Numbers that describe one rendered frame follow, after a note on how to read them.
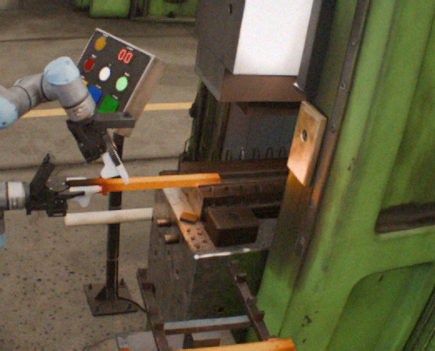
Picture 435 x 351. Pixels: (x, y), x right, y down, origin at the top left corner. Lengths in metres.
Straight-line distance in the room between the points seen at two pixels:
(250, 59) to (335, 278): 0.54
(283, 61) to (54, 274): 1.73
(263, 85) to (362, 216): 0.43
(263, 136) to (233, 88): 0.47
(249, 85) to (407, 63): 0.48
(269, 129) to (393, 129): 0.75
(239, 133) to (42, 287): 1.29
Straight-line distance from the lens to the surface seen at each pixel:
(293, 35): 1.40
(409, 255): 1.49
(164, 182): 1.60
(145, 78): 1.92
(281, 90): 1.51
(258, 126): 1.86
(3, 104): 1.33
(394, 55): 1.12
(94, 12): 6.41
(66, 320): 2.57
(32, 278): 2.77
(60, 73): 1.37
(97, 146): 1.48
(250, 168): 1.76
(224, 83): 1.44
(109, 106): 1.96
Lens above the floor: 1.86
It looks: 30 degrees down
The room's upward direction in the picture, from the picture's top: 10 degrees clockwise
